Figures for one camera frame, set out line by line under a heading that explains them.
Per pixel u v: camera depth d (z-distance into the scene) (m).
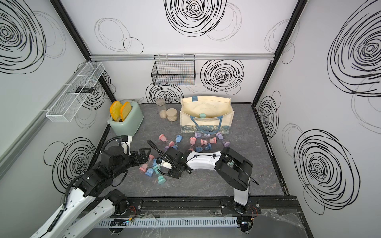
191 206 0.75
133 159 0.63
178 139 0.97
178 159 0.67
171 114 1.06
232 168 0.46
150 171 0.83
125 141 0.64
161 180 0.79
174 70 1.24
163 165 0.76
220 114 1.01
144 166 0.84
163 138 0.97
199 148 0.93
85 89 0.78
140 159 0.64
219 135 0.98
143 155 0.63
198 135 0.99
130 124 0.93
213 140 0.96
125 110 0.89
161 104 1.01
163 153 0.67
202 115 0.99
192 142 0.96
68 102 0.75
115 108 0.88
